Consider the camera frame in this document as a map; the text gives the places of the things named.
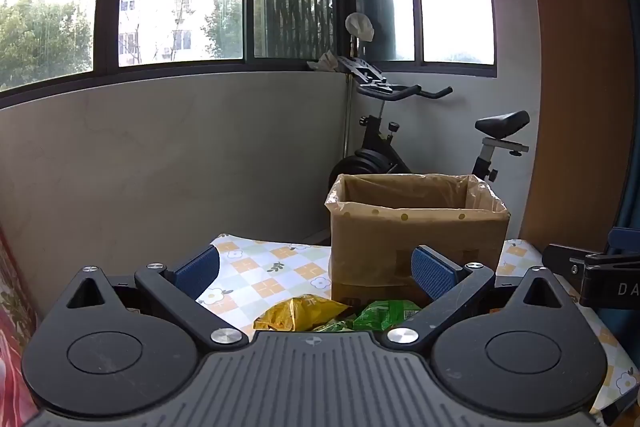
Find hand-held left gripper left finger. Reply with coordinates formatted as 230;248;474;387
64;244;249;353

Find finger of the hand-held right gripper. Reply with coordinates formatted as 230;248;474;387
542;244;588;290
607;228;640;254

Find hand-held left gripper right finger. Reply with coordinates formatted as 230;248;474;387
385;245;576;349

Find green snack packet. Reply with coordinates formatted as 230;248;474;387
320;299;423;333

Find brown cardboard box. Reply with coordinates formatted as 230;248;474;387
325;173;511;308

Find yellow snack packet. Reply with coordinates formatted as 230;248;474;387
253;294;351;333

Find checked floral tablecloth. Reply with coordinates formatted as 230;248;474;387
196;233;640;415

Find black exercise bike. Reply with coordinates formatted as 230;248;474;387
327;56;531;188

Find wooden panel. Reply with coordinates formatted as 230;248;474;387
520;0;631;253

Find red patterned cloth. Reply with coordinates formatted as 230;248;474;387
0;227;41;427

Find crumpled beige rag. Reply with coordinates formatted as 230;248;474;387
307;51;342;72

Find white cloth mop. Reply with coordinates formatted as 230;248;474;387
342;13;376;162

